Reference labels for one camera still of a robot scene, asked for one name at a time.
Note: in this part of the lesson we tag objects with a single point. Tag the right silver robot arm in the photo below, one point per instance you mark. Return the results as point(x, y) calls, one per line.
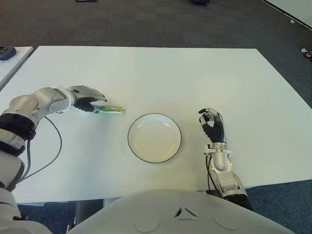
point(225, 178)

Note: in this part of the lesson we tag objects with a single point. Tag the small white round object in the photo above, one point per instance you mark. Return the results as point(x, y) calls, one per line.
point(304, 50)

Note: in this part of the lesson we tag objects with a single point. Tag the dark game controller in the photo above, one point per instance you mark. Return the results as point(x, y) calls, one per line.
point(7, 53)

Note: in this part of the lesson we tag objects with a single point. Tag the grey robot torso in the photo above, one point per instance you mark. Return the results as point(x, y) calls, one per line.
point(180, 214)

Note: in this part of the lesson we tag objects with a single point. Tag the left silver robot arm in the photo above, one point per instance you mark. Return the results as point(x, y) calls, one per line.
point(22, 109)

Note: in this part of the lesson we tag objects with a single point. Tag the green white toothpaste tube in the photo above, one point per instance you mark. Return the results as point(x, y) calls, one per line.
point(111, 109)

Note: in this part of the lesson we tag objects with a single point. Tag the white side table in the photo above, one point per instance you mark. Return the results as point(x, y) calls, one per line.
point(11, 68)

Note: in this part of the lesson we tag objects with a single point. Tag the white plate with black rim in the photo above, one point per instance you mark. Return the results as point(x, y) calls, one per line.
point(154, 137)

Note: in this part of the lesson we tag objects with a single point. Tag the sandalled foot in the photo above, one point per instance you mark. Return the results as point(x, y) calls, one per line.
point(309, 54)

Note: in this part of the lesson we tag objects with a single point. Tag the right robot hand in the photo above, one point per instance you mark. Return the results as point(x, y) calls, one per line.
point(217, 129)

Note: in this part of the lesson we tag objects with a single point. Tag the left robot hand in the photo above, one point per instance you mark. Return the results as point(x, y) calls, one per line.
point(83, 93)

